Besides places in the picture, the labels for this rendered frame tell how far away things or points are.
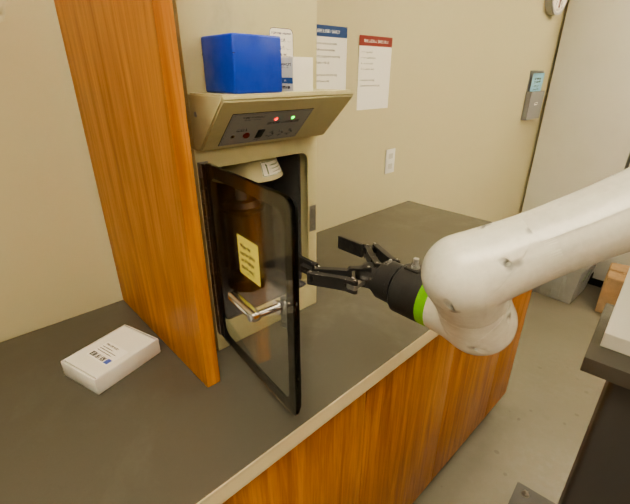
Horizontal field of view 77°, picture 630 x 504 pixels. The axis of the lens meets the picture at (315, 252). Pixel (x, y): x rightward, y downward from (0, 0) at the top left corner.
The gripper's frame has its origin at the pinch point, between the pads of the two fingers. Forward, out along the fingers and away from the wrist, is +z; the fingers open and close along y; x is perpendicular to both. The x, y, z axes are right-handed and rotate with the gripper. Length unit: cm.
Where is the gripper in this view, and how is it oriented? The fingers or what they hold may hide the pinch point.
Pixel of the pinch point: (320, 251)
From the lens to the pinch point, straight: 83.7
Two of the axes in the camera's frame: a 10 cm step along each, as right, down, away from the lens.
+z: -6.9, -3.0, 6.6
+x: 0.0, 9.1, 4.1
